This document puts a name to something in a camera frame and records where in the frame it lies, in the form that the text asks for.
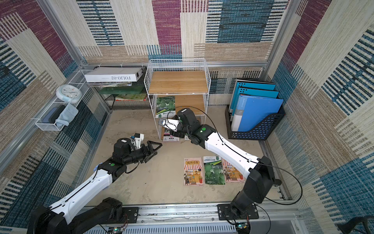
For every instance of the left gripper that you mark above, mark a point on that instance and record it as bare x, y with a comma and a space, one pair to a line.
147, 152

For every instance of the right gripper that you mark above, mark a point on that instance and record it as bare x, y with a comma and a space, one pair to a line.
177, 133

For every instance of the green seed bag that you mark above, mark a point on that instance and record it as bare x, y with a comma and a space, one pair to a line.
165, 107
214, 172

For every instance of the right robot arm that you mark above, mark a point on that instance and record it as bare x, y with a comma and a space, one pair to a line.
259, 172

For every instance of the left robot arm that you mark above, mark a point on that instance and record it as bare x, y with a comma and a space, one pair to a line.
64, 216

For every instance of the purple flower seed packet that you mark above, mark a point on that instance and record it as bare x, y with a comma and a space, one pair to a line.
167, 136

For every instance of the red green book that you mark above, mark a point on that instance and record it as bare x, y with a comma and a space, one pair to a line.
131, 97

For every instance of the green book in tray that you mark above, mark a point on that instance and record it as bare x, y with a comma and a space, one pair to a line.
121, 90

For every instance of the blue folder front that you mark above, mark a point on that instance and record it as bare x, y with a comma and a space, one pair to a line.
251, 110

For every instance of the teal folder middle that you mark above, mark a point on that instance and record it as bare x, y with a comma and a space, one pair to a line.
251, 92

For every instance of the teal folder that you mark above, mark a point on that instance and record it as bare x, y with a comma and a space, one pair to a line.
251, 92
249, 84

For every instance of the teal folder back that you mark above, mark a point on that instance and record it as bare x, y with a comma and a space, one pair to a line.
249, 84

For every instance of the white folio box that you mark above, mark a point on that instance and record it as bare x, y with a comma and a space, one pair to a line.
114, 74

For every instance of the black file holder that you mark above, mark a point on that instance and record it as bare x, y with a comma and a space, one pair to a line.
260, 132

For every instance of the light blue cloth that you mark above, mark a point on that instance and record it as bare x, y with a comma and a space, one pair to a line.
66, 116

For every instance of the white round clock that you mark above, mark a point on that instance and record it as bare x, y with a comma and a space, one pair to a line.
68, 93

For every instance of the dark blue case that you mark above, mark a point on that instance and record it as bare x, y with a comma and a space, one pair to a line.
53, 114

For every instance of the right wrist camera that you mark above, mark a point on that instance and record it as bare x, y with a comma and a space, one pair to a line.
172, 125

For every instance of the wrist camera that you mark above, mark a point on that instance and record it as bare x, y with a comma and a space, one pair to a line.
172, 125
137, 139

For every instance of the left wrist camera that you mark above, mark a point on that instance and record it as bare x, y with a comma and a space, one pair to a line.
137, 139

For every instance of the white wire shelf rack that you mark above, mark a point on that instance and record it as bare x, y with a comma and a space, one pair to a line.
188, 79

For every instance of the white wire wall basket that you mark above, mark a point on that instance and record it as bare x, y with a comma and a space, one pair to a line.
77, 80

